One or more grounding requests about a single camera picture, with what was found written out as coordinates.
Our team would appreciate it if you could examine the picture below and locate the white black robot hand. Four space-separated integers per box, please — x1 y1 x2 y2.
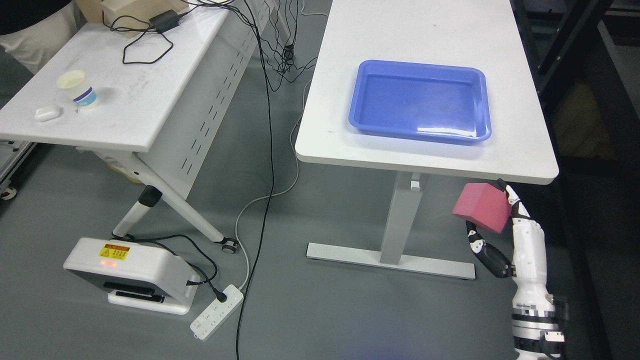
465 178 556 317

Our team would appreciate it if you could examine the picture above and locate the pink foam block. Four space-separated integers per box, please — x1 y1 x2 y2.
452 182 511 234

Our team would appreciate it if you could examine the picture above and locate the blue plastic tray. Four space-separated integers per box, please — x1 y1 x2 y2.
349 59 492 144

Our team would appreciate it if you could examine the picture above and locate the right black metal shelf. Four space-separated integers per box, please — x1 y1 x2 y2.
510 0 639 360

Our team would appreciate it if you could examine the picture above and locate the white table with leg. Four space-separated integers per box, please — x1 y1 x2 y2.
295 0 559 280

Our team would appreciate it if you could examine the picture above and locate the white power strip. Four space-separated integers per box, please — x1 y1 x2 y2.
190 284 245 341

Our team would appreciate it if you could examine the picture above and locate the white box device on floor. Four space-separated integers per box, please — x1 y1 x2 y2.
62 237 201 315

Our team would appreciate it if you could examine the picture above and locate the white folding table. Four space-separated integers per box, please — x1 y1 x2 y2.
0 7 258 246

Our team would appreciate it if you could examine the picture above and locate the black power adapter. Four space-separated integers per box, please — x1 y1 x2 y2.
150 9 181 34

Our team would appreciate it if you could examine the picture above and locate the cardboard box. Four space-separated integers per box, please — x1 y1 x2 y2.
100 0 189 39

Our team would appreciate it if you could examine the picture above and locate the white paper cup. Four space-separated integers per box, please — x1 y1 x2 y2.
55 70 99 110

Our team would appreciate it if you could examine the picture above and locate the white earbuds case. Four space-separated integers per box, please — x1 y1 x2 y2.
34 104 61 122

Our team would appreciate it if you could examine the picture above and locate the black floor cable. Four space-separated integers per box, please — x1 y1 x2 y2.
180 0 321 360

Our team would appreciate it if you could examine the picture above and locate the white power cord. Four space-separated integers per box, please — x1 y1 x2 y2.
234 75 313 293

